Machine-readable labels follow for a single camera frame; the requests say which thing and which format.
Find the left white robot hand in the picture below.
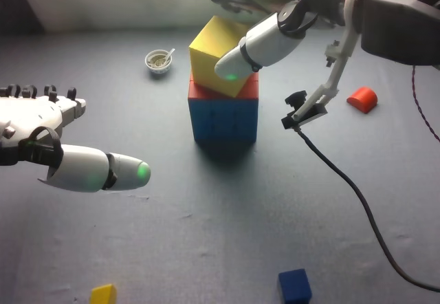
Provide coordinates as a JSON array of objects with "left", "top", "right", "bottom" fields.
[{"left": 0, "top": 83, "right": 152, "bottom": 193}]

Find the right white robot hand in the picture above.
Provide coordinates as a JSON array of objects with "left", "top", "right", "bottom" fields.
[{"left": 184, "top": 0, "right": 347, "bottom": 82}]

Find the large yellow cube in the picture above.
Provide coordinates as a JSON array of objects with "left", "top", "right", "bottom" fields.
[{"left": 188, "top": 14, "right": 254, "bottom": 98}]

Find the Rubik's cube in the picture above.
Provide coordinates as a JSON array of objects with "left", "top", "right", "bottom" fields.
[{"left": 187, "top": 72, "right": 259, "bottom": 145}]

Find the red half-cylinder block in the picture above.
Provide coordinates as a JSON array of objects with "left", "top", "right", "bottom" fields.
[{"left": 346, "top": 86, "right": 379, "bottom": 114}]

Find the small yellow cube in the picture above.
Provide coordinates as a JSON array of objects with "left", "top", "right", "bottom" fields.
[{"left": 89, "top": 283, "right": 118, "bottom": 304}]

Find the small blue cube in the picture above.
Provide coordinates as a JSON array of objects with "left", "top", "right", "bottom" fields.
[{"left": 277, "top": 268, "right": 313, "bottom": 304}]

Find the small white toy spoon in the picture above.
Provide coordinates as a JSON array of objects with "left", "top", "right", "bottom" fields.
[{"left": 158, "top": 47, "right": 176, "bottom": 65}]

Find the small white toy bowl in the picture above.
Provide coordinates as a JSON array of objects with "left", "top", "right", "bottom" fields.
[{"left": 144, "top": 49, "right": 174, "bottom": 77}]

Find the grey table cloth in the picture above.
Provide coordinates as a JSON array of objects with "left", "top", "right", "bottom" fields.
[{"left": 0, "top": 0, "right": 440, "bottom": 304}]

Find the red twisted wire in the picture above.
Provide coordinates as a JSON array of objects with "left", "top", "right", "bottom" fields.
[{"left": 410, "top": 65, "right": 440, "bottom": 146}]

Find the black camera cable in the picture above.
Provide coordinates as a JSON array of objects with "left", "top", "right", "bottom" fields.
[{"left": 294, "top": 127, "right": 440, "bottom": 293}]

